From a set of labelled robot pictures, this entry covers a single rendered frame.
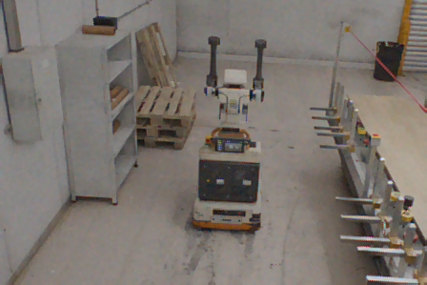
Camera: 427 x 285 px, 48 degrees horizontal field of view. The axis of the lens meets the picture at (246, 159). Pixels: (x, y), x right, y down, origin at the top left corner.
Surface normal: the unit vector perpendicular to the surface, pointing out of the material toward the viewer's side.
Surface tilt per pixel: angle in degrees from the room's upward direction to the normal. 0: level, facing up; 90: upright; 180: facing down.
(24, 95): 90
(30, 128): 90
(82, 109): 90
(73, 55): 90
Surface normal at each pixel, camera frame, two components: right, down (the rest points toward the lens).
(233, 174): -0.02, 0.42
